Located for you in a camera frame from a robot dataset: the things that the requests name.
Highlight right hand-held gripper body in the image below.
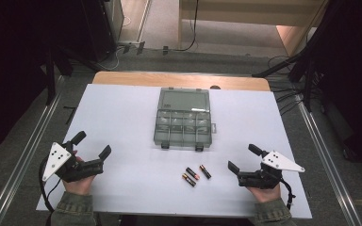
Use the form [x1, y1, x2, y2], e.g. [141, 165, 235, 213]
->
[237, 150, 306, 190]

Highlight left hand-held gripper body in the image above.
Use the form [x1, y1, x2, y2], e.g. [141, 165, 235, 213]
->
[41, 141, 105, 184]

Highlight black and copper battery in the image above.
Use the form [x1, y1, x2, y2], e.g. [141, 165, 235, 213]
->
[199, 164, 212, 180]
[181, 173, 198, 188]
[185, 167, 201, 181]

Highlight clear grey compartment box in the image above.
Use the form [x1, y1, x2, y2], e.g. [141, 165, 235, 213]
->
[153, 87, 218, 153]

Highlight person's right hand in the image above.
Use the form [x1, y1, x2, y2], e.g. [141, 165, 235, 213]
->
[246, 184, 283, 203]

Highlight person's left hand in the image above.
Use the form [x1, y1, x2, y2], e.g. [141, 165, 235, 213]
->
[61, 174, 97, 196]

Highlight white board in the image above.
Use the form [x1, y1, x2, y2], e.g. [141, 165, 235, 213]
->
[36, 83, 313, 219]

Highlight black metal stand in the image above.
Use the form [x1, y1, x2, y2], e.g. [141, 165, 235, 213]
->
[41, 40, 76, 106]

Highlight black tripod stand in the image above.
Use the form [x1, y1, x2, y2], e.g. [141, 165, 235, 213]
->
[252, 0, 362, 113]

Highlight dark cabinet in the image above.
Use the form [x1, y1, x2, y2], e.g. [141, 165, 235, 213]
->
[78, 0, 125, 63]

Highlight light wooden cabinet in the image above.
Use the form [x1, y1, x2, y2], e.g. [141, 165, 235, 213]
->
[177, 0, 329, 58]

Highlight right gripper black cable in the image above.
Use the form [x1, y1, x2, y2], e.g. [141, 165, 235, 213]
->
[279, 177, 297, 211]

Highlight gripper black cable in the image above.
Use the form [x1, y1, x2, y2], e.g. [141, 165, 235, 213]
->
[38, 155, 61, 226]
[279, 177, 297, 211]

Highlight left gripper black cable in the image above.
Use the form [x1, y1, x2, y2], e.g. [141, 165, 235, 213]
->
[38, 155, 61, 226]

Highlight metal floor rail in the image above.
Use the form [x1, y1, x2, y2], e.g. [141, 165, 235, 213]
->
[0, 74, 66, 226]
[295, 93, 362, 226]

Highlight black floor cables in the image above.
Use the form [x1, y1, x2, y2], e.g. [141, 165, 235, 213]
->
[266, 55, 307, 117]

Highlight white floor cable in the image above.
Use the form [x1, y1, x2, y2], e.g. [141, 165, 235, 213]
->
[95, 15, 132, 72]

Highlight black hanging cable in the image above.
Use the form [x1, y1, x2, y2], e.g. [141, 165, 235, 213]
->
[173, 0, 200, 53]

